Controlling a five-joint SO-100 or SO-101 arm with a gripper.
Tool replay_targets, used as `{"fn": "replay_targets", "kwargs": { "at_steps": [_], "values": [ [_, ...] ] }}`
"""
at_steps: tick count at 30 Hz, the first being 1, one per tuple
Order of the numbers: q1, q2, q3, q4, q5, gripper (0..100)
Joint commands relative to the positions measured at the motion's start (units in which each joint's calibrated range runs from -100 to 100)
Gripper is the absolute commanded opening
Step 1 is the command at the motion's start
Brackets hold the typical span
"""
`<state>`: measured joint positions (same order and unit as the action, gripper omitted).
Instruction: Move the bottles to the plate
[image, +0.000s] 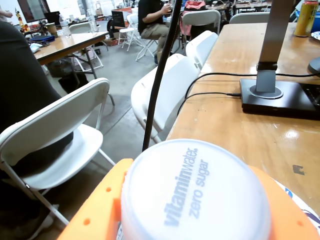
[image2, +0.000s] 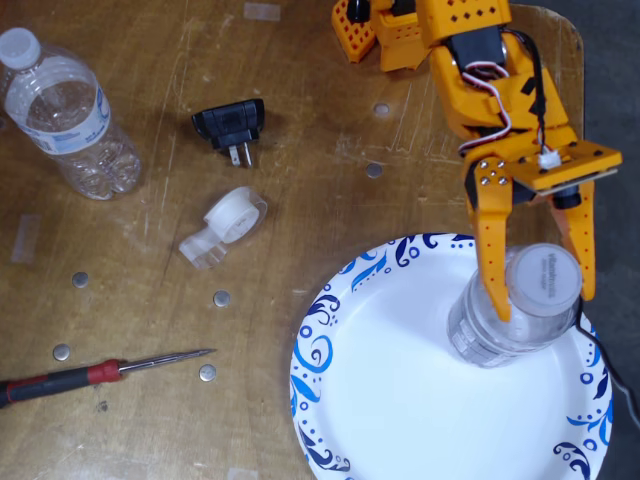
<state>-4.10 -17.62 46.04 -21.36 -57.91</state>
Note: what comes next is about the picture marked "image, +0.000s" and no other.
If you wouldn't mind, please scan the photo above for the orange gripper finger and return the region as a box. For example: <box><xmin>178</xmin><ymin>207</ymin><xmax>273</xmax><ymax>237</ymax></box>
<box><xmin>249</xmin><ymin>165</ymin><xmax>320</xmax><ymax>240</ymax></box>
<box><xmin>57</xmin><ymin>158</ymin><xmax>135</xmax><ymax>240</ymax></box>

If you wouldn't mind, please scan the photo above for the vitaminwater labelled plastic bottle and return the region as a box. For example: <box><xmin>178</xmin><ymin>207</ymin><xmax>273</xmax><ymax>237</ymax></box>
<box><xmin>116</xmin><ymin>138</ymin><xmax>273</xmax><ymax>240</ymax></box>

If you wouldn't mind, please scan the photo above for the blue patterned paper plate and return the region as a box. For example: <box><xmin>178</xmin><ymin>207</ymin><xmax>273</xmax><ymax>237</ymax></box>
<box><xmin>272</xmin><ymin>177</ymin><xmax>320</xmax><ymax>232</ymax></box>

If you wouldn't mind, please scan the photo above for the white folding chair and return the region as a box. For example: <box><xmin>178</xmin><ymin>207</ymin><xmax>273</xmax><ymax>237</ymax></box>
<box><xmin>0</xmin><ymin>77</ymin><xmax>116</xmax><ymax>240</ymax></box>
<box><xmin>229</xmin><ymin>11</ymin><xmax>271</xmax><ymax>25</ymax></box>
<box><xmin>181</xmin><ymin>9</ymin><xmax>222</xmax><ymax>44</ymax></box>
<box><xmin>130</xmin><ymin>53</ymin><xmax>201</xmax><ymax>145</ymax></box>
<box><xmin>185</xmin><ymin>30</ymin><xmax>219</xmax><ymax>71</ymax></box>

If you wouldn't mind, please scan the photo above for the black desk lamp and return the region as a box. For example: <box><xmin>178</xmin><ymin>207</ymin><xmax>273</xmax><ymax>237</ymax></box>
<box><xmin>239</xmin><ymin>0</ymin><xmax>320</xmax><ymax>118</ymax></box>

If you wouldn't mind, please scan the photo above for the person in black clothes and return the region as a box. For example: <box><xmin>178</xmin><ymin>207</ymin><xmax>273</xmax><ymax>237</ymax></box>
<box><xmin>0</xmin><ymin>21</ymin><xmax>75</xmax><ymax>240</ymax></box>

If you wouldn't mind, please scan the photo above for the wooden folding table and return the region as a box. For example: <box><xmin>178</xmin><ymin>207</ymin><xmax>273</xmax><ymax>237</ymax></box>
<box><xmin>33</xmin><ymin>31</ymin><xmax>110</xmax><ymax>81</ymax></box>

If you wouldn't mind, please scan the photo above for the tall clear water bottle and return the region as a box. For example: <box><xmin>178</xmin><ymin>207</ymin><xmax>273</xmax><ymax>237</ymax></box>
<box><xmin>86</xmin><ymin>9</ymin><xmax>98</xmax><ymax>33</ymax></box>

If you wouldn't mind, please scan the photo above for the yellow drink can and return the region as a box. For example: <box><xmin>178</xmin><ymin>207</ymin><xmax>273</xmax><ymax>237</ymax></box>
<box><xmin>294</xmin><ymin>0</ymin><xmax>320</xmax><ymax>38</ymax></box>

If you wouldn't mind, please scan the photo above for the seated person black shirt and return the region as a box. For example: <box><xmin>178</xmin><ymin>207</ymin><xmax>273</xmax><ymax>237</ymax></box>
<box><xmin>137</xmin><ymin>0</ymin><xmax>176</xmax><ymax>63</ymax></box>

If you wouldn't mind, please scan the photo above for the pink jacket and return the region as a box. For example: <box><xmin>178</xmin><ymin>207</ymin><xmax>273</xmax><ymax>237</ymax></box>
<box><xmin>183</xmin><ymin>0</ymin><xmax>207</xmax><ymax>36</ymax></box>

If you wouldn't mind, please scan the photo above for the black lamp power cable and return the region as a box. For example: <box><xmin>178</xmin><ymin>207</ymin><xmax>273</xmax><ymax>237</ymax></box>
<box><xmin>176</xmin><ymin>91</ymin><xmax>243</xmax><ymax>117</ymax></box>

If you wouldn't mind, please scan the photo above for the black hanging cable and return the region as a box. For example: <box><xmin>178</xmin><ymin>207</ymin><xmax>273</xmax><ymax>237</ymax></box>
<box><xmin>141</xmin><ymin>0</ymin><xmax>183</xmax><ymax>152</ymax></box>

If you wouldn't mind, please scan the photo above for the thin black monitor cable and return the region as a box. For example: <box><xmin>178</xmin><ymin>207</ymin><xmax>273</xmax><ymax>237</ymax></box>
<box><xmin>184</xmin><ymin>71</ymin><xmax>320</xmax><ymax>101</ymax></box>

